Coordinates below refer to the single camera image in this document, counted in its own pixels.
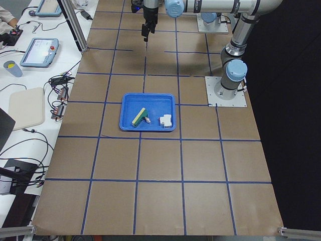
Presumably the blue plastic cup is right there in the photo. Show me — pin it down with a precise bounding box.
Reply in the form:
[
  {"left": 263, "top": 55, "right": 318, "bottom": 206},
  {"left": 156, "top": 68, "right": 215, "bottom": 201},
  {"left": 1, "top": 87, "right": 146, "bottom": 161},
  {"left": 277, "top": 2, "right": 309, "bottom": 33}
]
[{"left": 3, "top": 60, "right": 23, "bottom": 77}]

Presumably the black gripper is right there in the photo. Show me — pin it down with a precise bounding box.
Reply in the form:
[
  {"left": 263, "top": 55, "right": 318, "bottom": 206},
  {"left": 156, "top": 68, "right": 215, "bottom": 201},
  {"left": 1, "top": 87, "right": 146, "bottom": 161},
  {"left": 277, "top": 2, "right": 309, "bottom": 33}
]
[{"left": 141, "top": 7, "right": 158, "bottom": 42}]

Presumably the black laptop corner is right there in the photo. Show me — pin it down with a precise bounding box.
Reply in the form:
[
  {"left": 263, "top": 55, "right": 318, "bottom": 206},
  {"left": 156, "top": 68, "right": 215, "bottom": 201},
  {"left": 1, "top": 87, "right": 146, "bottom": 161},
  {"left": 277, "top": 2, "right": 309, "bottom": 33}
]
[{"left": 0, "top": 109, "right": 16, "bottom": 150}]

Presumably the black power adapter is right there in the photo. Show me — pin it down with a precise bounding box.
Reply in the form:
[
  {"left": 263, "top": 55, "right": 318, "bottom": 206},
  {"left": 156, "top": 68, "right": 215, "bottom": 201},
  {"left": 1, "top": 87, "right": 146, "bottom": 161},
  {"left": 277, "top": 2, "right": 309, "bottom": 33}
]
[{"left": 80, "top": 11, "right": 93, "bottom": 20}]

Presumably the white circuit breaker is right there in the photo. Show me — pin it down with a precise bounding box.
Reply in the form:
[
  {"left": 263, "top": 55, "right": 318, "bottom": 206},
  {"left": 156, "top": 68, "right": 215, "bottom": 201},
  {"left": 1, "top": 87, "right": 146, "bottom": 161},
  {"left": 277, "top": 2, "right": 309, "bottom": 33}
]
[{"left": 159, "top": 114, "right": 173, "bottom": 129}]

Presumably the grey usb hub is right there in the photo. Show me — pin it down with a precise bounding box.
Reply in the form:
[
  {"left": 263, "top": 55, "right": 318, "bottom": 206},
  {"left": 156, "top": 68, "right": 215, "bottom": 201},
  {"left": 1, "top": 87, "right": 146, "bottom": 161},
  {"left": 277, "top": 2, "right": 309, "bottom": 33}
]
[
  {"left": 57, "top": 86, "right": 69, "bottom": 101},
  {"left": 51, "top": 104, "right": 65, "bottom": 120}
]

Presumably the beige mouse pad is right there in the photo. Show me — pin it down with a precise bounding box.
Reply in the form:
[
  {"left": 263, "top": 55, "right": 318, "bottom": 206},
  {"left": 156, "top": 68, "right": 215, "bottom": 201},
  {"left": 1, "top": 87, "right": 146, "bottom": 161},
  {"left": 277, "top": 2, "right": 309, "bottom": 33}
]
[{"left": 9, "top": 87, "right": 45, "bottom": 131}]

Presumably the black curtain panel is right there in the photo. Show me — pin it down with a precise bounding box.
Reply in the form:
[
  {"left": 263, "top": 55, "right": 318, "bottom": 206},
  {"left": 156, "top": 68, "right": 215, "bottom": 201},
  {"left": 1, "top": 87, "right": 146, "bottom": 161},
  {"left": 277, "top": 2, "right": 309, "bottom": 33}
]
[{"left": 243, "top": 1, "right": 320, "bottom": 230}]

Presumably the blue teach pendant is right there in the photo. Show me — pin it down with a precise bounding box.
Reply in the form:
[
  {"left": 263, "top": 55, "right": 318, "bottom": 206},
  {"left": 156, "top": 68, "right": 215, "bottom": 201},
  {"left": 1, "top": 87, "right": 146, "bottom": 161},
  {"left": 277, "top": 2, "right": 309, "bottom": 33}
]
[
  {"left": 35, "top": 0, "right": 62, "bottom": 17},
  {"left": 20, "top": 38, "right": 59, "bottom": 68}
]

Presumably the green yellow terminal block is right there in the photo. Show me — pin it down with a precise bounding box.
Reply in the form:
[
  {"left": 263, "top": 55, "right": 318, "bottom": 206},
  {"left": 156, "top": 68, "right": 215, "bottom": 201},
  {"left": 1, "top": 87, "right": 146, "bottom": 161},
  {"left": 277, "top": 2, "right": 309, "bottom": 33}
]
[{"left": 131, "top": 107, "right": 148, "bottom": 127}]

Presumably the small white connector part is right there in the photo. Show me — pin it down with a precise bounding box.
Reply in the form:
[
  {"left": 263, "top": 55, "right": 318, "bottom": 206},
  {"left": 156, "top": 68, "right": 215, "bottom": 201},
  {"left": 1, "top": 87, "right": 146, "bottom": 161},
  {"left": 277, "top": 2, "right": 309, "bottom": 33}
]
[{"left": 144, "top": 117, "right": 151, "bottom": 124}]

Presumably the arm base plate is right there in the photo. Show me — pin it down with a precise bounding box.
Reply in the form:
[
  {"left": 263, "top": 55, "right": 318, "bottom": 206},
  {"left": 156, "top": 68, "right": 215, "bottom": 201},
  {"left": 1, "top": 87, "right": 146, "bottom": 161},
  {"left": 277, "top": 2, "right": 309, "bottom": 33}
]
[
  {"left": 205, "top": 76, "right": 247, "bottom": 108},
  {"left": 196, "top": 13, "right": 229, "bottom": 34}
]

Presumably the aluminium frame post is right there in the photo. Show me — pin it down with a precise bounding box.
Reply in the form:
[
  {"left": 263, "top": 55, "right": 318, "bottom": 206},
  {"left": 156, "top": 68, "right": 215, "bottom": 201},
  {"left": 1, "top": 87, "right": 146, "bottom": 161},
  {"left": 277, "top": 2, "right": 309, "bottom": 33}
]
[{"left": 57, "top": 0, "right": 88, "bottom": 53}]

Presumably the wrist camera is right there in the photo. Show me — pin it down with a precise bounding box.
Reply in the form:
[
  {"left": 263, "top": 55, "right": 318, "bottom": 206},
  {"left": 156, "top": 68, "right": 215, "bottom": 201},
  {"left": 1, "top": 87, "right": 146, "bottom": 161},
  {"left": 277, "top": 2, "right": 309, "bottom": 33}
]
[{"left": 131, "top": 0, "right": 143, "bottom": 13}]

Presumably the black camera stand base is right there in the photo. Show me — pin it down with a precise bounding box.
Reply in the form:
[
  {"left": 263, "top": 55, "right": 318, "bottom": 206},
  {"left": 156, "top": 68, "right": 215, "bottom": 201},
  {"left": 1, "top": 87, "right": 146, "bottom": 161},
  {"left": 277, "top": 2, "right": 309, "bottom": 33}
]
[{"left": 1, "top": 159, "right": 38, "bottom": 195}]

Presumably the blue plastic tray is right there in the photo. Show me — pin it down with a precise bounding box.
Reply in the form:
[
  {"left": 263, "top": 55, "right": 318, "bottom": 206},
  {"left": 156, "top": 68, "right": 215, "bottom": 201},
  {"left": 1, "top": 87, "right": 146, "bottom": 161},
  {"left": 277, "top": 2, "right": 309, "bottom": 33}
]
[{"left": 119, "top": 93, "right": 176, "bottom": 132}]

